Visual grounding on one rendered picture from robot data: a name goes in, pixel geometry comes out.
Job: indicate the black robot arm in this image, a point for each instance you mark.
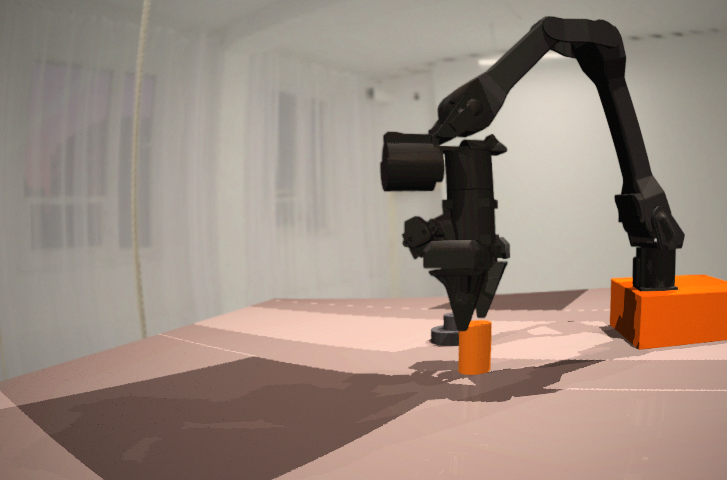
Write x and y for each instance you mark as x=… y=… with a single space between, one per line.
x=415 y=162

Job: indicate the orange knob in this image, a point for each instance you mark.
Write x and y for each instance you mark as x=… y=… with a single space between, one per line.
x=475 y=348

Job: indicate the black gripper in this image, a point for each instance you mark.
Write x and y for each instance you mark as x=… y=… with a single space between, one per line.
x=469 y=270

